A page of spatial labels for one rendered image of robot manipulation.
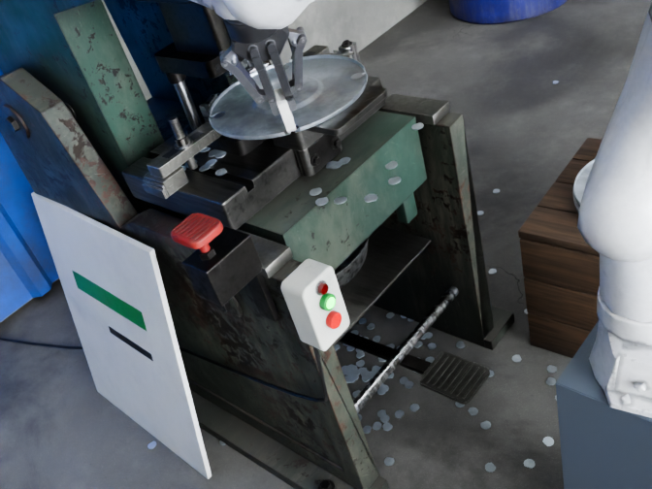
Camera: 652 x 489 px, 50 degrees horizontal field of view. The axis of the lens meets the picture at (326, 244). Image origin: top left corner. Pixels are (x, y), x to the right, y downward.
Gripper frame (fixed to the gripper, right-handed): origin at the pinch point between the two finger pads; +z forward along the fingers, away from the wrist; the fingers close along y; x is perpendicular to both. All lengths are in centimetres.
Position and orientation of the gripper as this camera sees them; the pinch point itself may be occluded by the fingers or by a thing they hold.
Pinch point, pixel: (285, 110)
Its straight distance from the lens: 112.2
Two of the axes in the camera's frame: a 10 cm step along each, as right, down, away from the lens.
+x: -2.0, -7.9, 5.7
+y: 9.6, -2.8, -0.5
